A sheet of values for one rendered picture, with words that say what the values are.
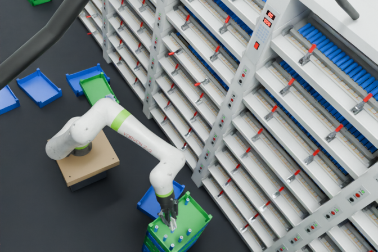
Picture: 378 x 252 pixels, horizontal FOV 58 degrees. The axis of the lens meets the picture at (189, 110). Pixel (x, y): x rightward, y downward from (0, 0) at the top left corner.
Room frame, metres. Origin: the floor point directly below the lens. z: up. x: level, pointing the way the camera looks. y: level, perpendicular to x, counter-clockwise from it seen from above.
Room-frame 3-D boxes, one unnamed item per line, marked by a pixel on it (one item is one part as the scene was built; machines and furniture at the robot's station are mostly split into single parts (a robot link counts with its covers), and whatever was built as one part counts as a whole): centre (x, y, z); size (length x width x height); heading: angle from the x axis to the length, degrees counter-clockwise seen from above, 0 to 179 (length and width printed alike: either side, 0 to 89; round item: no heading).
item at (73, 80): (1.81, 0.89, 0.04); 0.30 x 0.20 x 0.08; 139
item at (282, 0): (1.28, -0.26, 0.84); 0.20 x 0.09 x 1.69; 139
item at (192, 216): (0.71, -0.14, 0.44); 0.30 x 0.20 x 0.08; 148
